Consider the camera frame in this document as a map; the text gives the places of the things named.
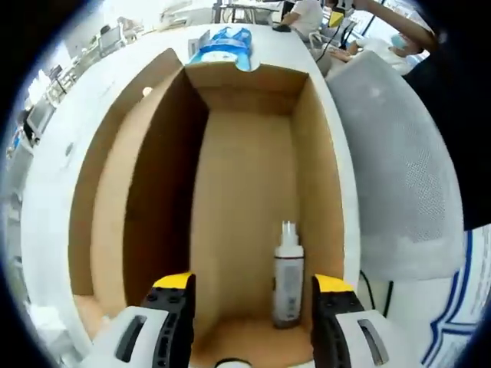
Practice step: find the small black table object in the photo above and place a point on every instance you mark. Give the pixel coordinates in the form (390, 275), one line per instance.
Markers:
(282, 27)

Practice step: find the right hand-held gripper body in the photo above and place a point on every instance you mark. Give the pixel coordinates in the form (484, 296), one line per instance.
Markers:
(346, 5)

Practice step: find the white spray bottle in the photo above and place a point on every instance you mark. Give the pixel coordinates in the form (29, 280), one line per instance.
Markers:
(288, 283)

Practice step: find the small blue soft pack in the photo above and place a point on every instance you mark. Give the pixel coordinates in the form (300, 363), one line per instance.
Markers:
(230, 36)

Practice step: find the person's dark upper clothing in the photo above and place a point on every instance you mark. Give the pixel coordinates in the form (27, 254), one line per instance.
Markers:
(460, 134)

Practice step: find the white printed carton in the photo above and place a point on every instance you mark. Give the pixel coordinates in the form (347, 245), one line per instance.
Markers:
(197, 44)

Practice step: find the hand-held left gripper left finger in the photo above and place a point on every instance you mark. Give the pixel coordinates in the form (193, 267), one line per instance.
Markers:
(176, 306)

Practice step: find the white mesh office chair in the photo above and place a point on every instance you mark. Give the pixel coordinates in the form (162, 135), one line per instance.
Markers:
(403, 172)

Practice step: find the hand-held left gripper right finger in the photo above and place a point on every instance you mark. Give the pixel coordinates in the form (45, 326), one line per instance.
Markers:
(330, 306)

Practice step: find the brown cardboard shoe box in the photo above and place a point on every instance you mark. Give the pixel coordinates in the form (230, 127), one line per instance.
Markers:
(245, 172)

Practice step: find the blue soft wipes pack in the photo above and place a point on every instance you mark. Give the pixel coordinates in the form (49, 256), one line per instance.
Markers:
(243, 61)

